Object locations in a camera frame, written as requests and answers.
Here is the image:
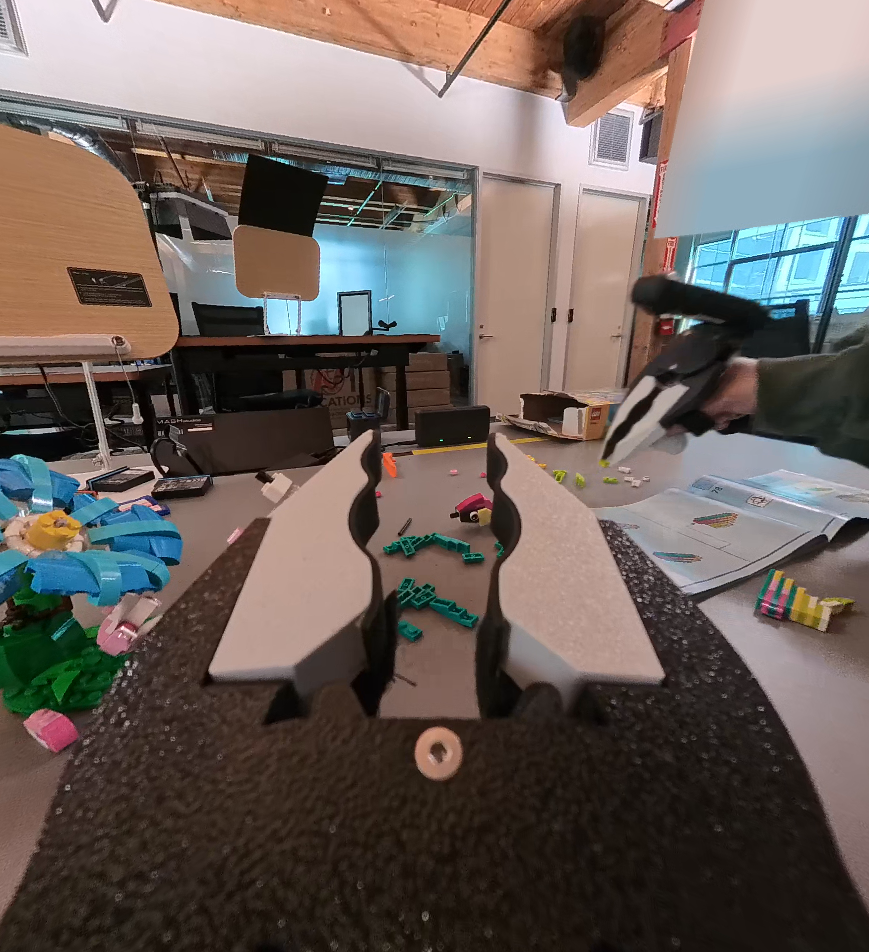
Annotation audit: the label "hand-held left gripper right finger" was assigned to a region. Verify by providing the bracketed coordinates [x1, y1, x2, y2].
[475, 433, 666, 718]

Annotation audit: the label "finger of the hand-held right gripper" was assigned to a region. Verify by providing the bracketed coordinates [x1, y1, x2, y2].
[609, 385, 697, 464]
[601, 373, 666, 467]

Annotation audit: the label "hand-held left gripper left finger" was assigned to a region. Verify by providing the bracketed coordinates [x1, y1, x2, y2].
[208, 430, 400, 718]

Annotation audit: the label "person's right forearm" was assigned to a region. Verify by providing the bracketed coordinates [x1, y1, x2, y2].
[747, 312, 869, 466]

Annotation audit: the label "cardboard lego box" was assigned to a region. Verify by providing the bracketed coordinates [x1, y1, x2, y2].
[516, 388, 629, 442]

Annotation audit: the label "scattered small lego pieces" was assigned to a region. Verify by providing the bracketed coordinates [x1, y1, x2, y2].
[551, 463, 655, 492]

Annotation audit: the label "lego instruction booklet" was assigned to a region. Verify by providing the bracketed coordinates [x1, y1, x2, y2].
[594, 469, 869, 600]

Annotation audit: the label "pink lego bird model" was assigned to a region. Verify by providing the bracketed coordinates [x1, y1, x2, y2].
[449, 494, 497, 529]

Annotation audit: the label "pile of teal lego pieces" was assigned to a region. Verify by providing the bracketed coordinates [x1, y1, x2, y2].
[382, 532, 507, 642]

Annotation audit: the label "striped lego wing assembly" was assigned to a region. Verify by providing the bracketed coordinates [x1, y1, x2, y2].
[753, 569, 857, 635]

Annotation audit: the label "blue lego flower model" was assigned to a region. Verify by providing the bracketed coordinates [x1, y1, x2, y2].
[0, 454, 184, 716]

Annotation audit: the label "pink curved lego piece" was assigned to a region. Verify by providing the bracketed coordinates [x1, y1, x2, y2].
[24, 709, 80, 754]

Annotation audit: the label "person's right hand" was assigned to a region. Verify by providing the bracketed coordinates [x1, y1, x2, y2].
[702, 357, 761, 422]

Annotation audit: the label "white door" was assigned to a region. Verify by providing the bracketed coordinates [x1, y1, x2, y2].
[562, 186, 650, 394]
[478, 173, 560, 419]

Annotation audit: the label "black equipment case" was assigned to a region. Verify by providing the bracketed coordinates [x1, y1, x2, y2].
[152, 405, 336, 478]

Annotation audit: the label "flat black device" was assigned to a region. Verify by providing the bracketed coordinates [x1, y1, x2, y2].
[150, 475, 214, 501]
[87, 466, 156, 493]

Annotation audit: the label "black charger box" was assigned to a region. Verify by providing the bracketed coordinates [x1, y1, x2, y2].
[414, 405, 492, 448]

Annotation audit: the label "stacked cardboard boxes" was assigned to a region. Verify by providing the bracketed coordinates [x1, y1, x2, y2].
[375, 353, 452, 432]

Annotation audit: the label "dark long desk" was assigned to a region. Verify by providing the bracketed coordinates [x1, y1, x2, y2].
[173, 333, 443, 432]

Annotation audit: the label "white tabletop stand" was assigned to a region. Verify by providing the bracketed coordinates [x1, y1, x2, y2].
[79, 360, 114, 471]

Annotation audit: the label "black office chair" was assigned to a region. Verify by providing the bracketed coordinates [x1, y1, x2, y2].
[190, 300, 266, 337]

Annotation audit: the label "black ceiling speaker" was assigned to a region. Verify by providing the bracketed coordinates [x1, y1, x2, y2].
[559, 15, 608, 103]

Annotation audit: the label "small tilted wooden tabletop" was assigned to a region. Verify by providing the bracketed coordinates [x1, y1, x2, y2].
[231, 224, 322, 303]

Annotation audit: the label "black square panel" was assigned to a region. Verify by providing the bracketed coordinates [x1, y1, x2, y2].
[238, 153, 330, 239]

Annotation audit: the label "large tilted wooden tabletop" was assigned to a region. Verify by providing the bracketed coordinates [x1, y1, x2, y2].
[0, 112, 181, 367]

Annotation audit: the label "wall air vent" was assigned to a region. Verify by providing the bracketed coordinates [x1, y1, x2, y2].
[590, 108, 638, 169]

